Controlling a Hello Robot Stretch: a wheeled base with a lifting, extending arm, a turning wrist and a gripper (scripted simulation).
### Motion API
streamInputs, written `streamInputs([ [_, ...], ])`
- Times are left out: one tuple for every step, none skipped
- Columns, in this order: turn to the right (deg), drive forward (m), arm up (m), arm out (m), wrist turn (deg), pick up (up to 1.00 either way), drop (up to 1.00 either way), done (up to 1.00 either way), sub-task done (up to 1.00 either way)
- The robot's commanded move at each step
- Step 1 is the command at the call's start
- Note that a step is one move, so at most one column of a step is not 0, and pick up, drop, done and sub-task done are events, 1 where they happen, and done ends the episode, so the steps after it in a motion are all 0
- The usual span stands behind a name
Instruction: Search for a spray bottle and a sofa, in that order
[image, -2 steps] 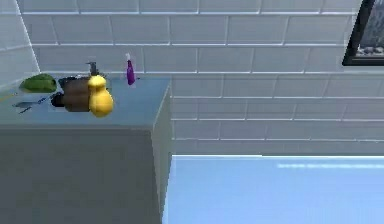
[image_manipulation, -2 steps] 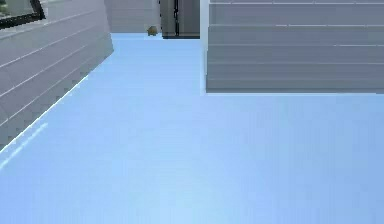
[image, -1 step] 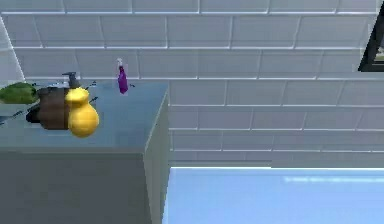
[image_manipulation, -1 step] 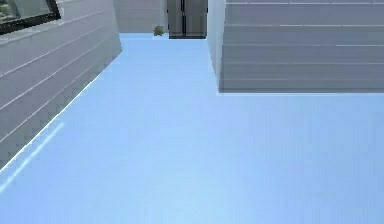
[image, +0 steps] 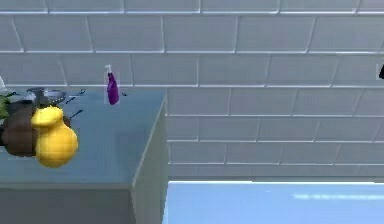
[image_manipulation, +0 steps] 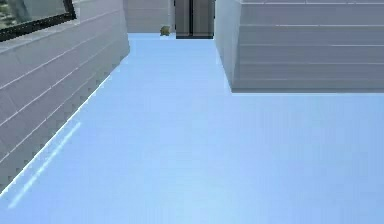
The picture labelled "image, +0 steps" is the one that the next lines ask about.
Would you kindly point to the green house plant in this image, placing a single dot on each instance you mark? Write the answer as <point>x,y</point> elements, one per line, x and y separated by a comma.
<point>3,105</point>

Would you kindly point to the grey blue counter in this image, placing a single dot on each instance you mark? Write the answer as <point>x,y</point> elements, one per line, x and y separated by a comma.
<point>110,150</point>

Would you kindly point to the black wall fixture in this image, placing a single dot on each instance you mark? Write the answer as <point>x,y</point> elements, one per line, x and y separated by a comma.
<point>381,71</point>

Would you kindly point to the purple spray bottle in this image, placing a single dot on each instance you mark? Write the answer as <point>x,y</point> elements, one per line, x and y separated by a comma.
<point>112,90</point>

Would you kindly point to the brown plant pot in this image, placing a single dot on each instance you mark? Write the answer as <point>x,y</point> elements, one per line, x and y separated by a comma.
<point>18,133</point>

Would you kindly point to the pale blue flat surface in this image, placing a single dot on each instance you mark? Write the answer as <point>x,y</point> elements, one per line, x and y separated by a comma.
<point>273,203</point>

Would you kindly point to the yellow rounded vase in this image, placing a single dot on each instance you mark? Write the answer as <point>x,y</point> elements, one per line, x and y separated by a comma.
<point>53,140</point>

